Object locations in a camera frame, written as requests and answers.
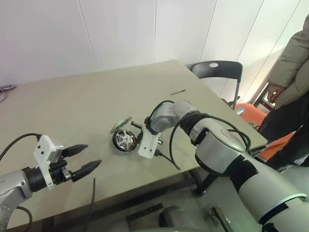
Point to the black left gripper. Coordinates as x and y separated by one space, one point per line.
59 172

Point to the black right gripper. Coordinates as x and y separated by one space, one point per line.
140 126

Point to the grey round motor lid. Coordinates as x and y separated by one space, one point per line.
120 124

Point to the silver spoked rotor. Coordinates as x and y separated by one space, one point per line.
125 139

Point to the black motor housing with windings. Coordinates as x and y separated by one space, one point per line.
120 151

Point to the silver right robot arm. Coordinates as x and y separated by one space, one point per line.
217 145

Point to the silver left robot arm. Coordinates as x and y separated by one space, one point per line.
12 186

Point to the person bare hand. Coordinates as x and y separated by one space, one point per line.
275 95

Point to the thin dark rod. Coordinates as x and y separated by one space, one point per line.
178 92

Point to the black flat bar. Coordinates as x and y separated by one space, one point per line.
144 211

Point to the black folding chair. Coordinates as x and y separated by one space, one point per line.
217 68

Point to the large dark rounded shape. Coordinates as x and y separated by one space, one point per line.
177 217

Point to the small blue bottle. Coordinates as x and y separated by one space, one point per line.
240 111

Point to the small metal bearing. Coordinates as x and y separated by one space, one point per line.
254 125

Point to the person in beige jacket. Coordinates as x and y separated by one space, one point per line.
294 67

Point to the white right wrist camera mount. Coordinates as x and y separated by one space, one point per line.
148 145

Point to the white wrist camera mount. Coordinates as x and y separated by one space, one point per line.
43 149
148 145

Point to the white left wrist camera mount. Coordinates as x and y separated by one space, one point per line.
43 149

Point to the rusty metal bracket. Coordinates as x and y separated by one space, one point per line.
219 217

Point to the dark window frame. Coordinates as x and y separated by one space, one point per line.
262 94

